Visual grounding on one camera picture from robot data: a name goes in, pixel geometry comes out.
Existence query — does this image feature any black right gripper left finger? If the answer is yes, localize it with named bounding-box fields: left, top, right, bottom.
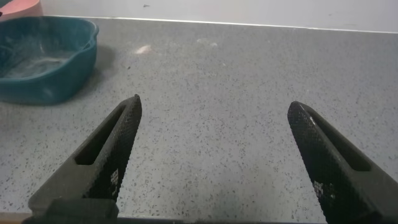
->
left=27, top=94, right=143, bottom=216

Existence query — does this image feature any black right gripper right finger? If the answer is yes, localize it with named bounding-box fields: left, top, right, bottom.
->
left=287, top=101, right=398, bottom=224

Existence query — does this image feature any teal plastic tray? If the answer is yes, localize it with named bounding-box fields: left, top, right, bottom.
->
left=0, top=16, right=100, bottom=106

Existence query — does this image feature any pink bowl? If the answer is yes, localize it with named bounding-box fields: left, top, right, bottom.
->
left=0, top=0, right=44, bottom=21

